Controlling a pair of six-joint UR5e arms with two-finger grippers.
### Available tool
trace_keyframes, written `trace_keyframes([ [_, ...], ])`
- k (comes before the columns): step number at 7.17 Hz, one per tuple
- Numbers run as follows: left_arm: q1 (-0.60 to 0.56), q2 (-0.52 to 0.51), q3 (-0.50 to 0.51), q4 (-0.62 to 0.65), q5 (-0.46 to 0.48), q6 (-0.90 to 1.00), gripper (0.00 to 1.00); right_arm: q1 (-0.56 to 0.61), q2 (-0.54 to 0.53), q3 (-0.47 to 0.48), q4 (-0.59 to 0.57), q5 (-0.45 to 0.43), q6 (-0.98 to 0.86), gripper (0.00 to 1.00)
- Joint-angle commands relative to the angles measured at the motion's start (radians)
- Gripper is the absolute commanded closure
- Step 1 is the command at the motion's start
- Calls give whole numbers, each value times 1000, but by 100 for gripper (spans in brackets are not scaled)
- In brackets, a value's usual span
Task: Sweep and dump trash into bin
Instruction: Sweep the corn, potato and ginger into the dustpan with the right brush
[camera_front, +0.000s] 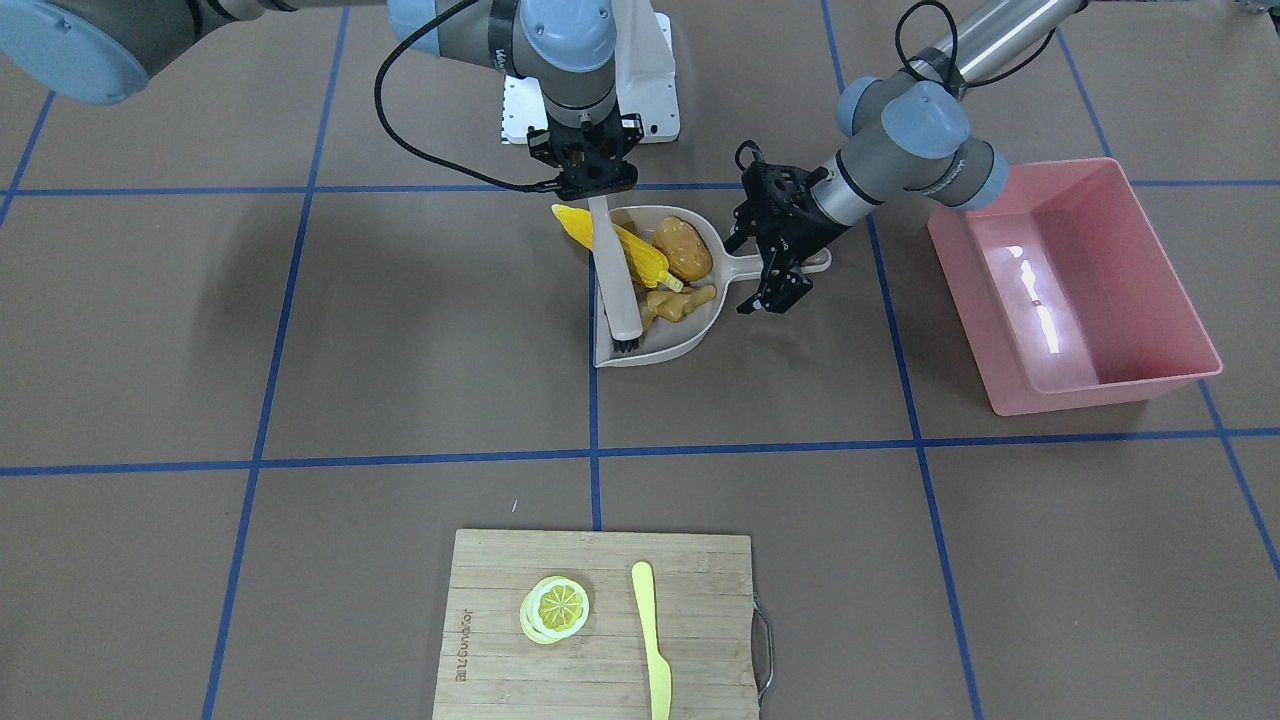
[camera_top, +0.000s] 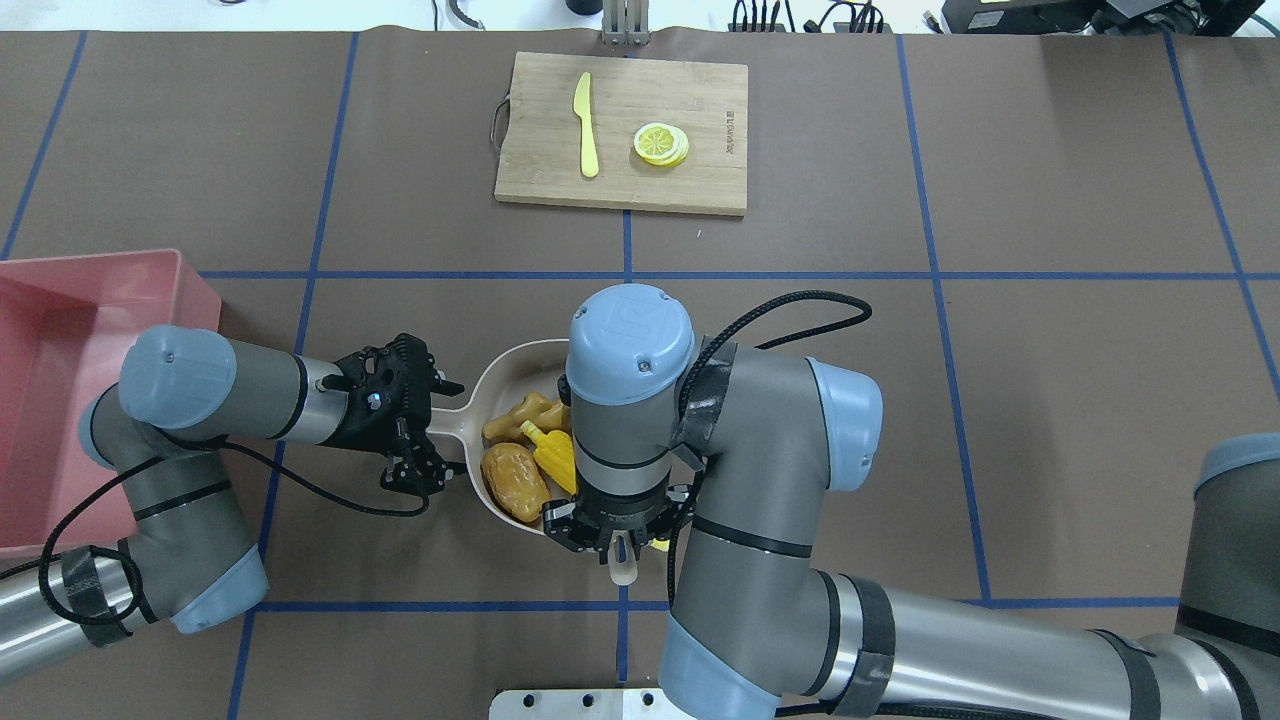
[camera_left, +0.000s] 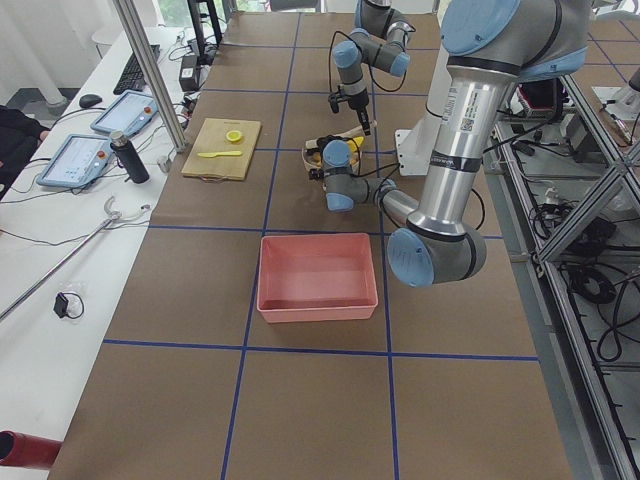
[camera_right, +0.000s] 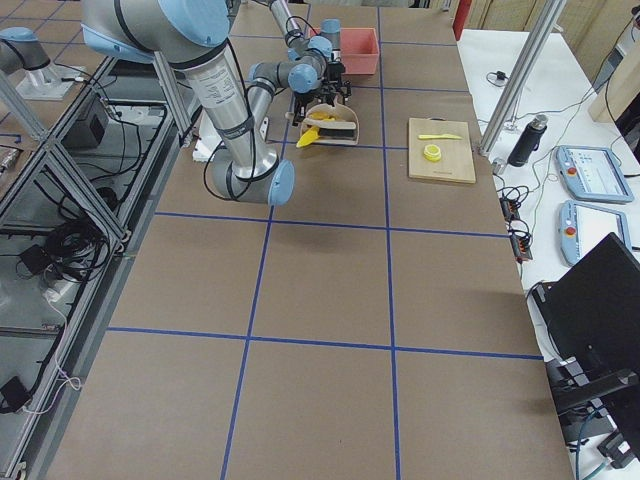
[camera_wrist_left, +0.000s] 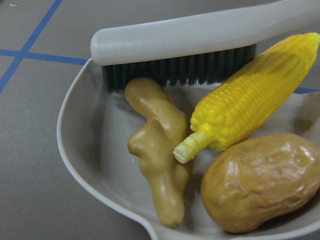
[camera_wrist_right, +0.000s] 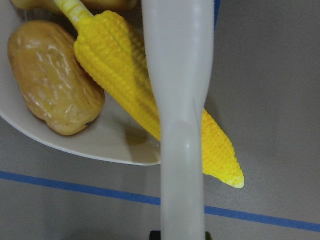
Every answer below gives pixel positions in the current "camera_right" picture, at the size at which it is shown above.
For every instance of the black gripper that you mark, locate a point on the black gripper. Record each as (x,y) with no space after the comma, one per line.
(335,76)
(302,101)

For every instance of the beige plastic dustpan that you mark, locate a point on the beige plastic dustpan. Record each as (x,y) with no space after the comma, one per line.
(341,111)

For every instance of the tan toy ginger root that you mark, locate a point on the tan toy ginger root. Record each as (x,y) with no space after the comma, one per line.
(321,116)

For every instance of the yellow toy corn cob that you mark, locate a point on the yellow toy corn cob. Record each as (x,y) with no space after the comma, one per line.
(310,136)

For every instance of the beige hand brush black bristles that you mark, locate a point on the beige hand brush black bristles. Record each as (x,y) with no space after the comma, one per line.
(332,131)

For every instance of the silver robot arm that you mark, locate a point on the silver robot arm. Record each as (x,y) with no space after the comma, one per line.
(315,69)
(193,37)

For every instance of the pink plastic bin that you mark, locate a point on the pink plastic bin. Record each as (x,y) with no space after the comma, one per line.
(359,50)

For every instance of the yellow plastic knife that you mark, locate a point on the yellow plastic knife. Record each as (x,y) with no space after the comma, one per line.
(445,136)

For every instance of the yellow lemon slices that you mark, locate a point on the yellow lemon slices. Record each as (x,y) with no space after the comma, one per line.
(432,153)

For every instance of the bamboo cutting board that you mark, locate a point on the bamboo cutting board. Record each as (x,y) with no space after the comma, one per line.
(456,164)

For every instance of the black water bottle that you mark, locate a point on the black water bottle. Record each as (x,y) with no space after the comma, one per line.
(528,141)

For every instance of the black power strip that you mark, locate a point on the black power strip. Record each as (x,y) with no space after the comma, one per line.
(518,230)

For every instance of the blue teach pendant far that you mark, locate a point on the blue teach pendant far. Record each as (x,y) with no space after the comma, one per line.
(592,174)

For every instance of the blue teach pendant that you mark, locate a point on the blue teach pendant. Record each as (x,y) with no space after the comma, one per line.
(582,226)
(592,174)

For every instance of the blue teach pendant near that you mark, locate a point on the blue teach pendant near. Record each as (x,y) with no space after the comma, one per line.
(582,226)

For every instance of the black monitor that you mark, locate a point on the black monitor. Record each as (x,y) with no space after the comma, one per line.
(592,316)

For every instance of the aluminium frame post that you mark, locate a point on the aluminium frame post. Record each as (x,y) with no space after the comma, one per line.
(505,110)

